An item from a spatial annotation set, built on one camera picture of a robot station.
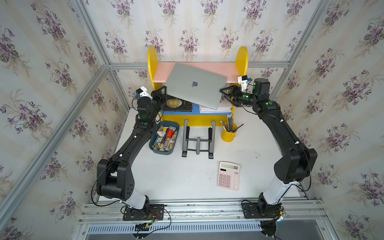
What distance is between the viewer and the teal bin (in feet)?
3.11

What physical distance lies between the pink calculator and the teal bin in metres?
0.33

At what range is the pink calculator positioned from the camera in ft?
2.68
